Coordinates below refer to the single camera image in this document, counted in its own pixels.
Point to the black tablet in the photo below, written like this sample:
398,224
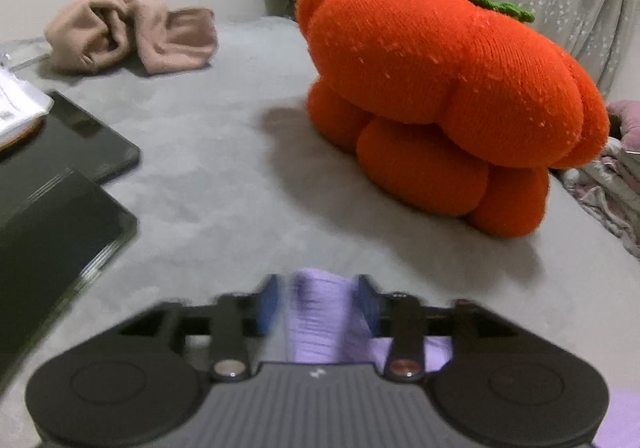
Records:
75,138
50,243

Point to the pink pillow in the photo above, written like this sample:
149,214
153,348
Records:
626,121

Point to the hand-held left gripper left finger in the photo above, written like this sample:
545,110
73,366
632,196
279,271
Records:
267,305

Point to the folded grey pink quilt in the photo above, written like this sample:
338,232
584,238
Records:
607,188

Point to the orange pumpkin plush pillow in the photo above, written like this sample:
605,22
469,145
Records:
425,68

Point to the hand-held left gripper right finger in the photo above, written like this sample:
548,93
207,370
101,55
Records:
367,305

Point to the purple pants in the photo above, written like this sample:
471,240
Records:
320,318

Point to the white paper sheets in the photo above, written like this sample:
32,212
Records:
15,101

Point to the beige crumpled garment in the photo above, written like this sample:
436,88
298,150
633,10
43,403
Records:
160,36

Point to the brown wooden board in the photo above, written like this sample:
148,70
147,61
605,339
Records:
20,136

